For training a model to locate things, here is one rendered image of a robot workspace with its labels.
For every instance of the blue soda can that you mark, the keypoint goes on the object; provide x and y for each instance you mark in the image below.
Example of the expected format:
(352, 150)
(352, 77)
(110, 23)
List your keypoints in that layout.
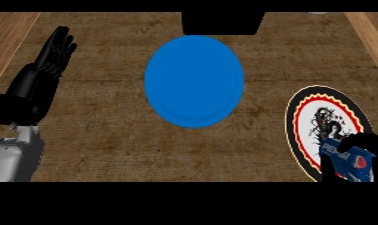
(345, 163)

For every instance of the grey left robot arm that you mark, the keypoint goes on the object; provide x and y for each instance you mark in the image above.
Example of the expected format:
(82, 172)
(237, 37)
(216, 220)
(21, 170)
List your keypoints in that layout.
(14, 155)

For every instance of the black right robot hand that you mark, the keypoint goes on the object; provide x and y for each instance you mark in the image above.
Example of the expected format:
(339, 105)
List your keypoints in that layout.
(362, 142)

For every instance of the blue plate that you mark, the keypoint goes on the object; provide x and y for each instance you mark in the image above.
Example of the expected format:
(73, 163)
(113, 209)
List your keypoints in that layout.
(194, 81)

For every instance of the pale round object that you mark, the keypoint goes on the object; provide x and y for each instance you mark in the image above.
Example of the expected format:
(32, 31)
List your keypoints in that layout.
(318, 12)

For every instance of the black and white patterned plate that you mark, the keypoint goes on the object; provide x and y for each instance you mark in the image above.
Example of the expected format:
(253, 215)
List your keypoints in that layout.
(315, 115)

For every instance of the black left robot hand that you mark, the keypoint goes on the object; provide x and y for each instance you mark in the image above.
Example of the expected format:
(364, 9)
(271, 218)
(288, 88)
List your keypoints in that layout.
(34, 82)

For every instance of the black appliance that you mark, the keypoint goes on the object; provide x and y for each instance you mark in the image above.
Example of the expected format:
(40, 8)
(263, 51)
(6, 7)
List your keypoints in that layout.
(222, 23)

